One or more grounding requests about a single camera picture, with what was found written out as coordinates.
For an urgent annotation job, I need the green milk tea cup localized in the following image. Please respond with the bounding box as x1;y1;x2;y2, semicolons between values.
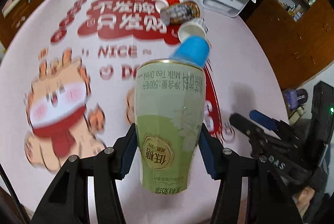
134;59;205;195

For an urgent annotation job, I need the blue plastic cup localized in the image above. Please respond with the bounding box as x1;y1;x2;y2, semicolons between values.
170;36;210;68

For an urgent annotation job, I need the white checkered paper cup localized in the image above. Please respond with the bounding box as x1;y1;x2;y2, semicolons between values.
178;18;207;43

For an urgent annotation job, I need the brown coffee cup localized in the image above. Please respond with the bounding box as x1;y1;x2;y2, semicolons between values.
160;1;200;26

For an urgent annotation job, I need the red and white paper cup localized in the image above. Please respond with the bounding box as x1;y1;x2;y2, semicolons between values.
155;0;183;13

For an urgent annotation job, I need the printed white tablecloth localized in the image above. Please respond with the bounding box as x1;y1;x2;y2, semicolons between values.
1;0;288;210

